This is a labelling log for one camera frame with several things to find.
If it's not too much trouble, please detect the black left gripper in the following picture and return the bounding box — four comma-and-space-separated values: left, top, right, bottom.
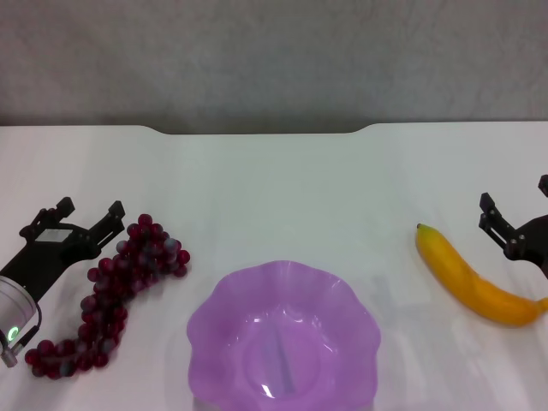
0, 197, 128, 303

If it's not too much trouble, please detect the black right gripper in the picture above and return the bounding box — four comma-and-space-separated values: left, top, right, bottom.
478, 174, 548, 280

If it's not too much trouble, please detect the dark red grape bunch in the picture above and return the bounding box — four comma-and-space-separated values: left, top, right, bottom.
24, 212, 192, 380

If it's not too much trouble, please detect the yellow banana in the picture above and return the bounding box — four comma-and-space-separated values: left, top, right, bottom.
414, 222, 548, 329

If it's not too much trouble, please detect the purple translucent wavy bowl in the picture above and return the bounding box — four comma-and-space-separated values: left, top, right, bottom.
186, 259, 383, 408

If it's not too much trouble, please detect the black cable with metal plug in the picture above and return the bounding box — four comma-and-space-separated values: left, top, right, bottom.
0, 301, 44, 368

